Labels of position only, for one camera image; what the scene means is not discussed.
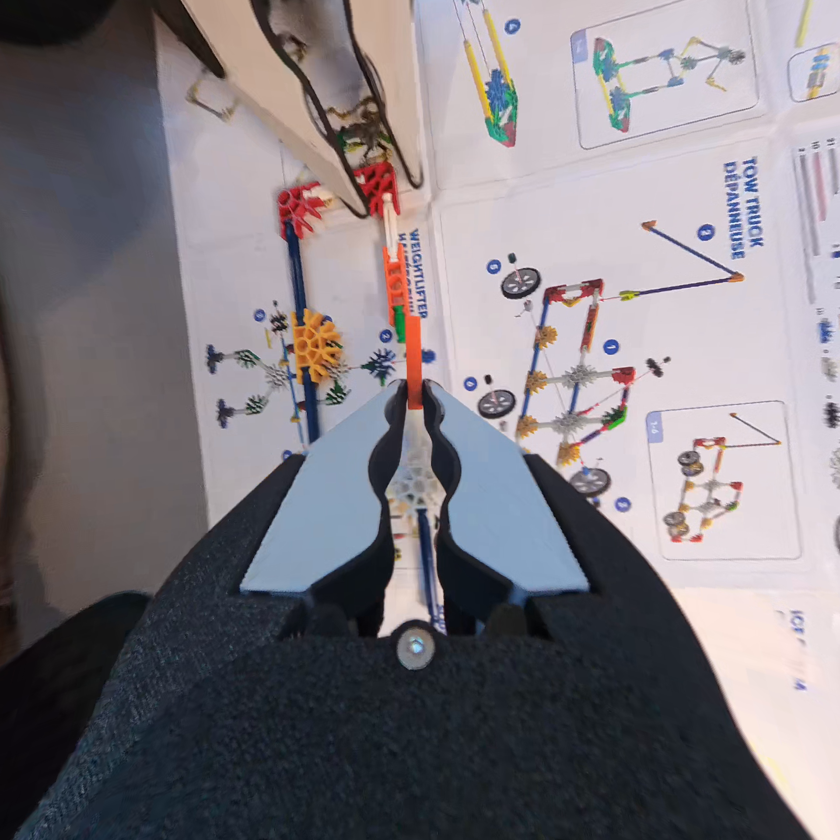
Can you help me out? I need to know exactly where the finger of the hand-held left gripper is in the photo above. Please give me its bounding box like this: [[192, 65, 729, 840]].
[[180, 0, 370, 219], [344, 0, 425, 191]]

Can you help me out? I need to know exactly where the blue rod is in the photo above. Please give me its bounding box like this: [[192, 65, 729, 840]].
[[284, 223, 321, 454], [416, 512, 447, 636]]

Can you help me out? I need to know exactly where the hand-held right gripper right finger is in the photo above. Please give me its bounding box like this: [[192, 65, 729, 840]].
[[421, 379, 590, 636]]

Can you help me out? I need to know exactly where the yellow round connector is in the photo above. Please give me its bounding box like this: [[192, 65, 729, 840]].
[[290, 310, 344, 386]]

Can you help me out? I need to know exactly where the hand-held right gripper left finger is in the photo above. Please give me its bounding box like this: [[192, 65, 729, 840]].
[[239, 379, 409, 636]]

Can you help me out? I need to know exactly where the large printed instruction sheet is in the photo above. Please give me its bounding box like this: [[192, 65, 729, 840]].
[[154, 0, 840, 834]]

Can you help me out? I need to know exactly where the red fan connector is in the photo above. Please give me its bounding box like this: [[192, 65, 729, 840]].
[[353, 162, 401, 219], [276, 185, 327, 240]]

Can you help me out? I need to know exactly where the white snowflake connector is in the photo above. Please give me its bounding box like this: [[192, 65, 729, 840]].
[[387, 459, 439, 519]]

